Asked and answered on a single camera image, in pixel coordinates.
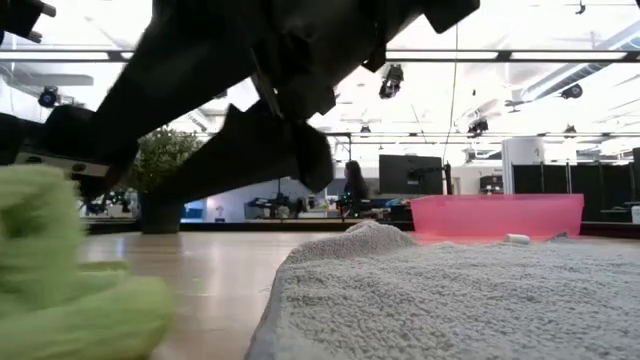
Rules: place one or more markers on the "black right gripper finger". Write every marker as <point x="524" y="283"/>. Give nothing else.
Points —
<point x="175" y="85"/>
<point x="260" y="155"/>

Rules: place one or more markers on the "pink plastic basket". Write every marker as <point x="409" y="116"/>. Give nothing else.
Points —
<point x="500" y="215"/>

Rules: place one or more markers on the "black ceiling camera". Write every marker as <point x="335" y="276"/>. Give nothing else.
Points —
<point x="478" y="126"/>
<point x="572" y="91"/>
<point x="48" y="97"/>
<point x="391" y="82"/>

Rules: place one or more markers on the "white tall cabinet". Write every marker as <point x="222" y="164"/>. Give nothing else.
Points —
<point x="522" y="160"/>

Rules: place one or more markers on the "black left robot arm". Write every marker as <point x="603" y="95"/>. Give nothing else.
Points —
<point x="20" y="17"/>

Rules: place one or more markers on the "grey microfiber towel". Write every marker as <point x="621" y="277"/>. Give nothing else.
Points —
<point x="450" y="300"/>

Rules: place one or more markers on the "green microfiber towel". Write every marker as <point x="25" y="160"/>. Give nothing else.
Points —
<point x="50" y="300"/>

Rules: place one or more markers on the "black small appliance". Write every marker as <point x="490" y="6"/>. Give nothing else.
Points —
<point x="491" y="184"/>

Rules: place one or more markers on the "small potted green plant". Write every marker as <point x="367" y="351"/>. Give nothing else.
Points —
<point x="162" y="160"/>

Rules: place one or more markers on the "black aluminium table frame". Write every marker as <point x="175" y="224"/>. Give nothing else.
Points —
<point x="250" y="226"/>

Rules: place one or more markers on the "black partition wall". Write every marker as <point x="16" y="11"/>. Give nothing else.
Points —
<point x="590" y="182"/>

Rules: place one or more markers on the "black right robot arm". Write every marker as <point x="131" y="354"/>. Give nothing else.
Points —
<point x="440" y="12"/>

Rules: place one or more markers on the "black background robot arm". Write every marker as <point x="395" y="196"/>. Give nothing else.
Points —
<point x="270" y="205"/>
<point x="340" y="205"/>

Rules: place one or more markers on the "long ceiling light rail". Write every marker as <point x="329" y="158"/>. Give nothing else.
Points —
<point x="504" y="56"/>

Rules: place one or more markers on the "black computer monitor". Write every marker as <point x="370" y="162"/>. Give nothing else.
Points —
<point x="410" y="175"/>

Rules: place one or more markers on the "person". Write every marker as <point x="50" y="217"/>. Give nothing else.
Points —
<point x="356" y="185"/>

